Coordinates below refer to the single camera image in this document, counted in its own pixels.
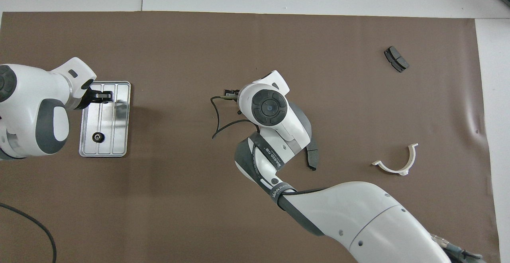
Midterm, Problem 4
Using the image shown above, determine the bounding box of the brown paper table mat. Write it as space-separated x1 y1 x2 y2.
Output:
0 11 500 263

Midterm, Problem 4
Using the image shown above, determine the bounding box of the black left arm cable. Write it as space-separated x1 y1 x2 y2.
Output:
0 203 57 263

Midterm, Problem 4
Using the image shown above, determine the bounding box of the silver metal tray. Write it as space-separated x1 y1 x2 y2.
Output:
78 81 131 158

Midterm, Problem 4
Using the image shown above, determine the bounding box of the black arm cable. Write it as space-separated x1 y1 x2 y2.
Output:
210 89 331 196
0 203 57 263

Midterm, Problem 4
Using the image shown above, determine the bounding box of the grooved dark grey brake pad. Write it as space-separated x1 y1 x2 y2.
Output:
384 46 410 73

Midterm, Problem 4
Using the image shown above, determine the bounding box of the thin dark grey brake pad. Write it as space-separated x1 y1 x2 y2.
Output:
305 135 319 171

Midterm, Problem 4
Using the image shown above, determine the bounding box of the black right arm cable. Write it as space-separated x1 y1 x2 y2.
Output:
210 89 331 196

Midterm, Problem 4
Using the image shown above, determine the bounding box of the white half-ring pipe clamp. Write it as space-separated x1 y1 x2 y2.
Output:
371 143 419 176

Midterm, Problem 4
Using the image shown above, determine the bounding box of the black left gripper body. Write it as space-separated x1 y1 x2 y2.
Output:
80 88 98 110

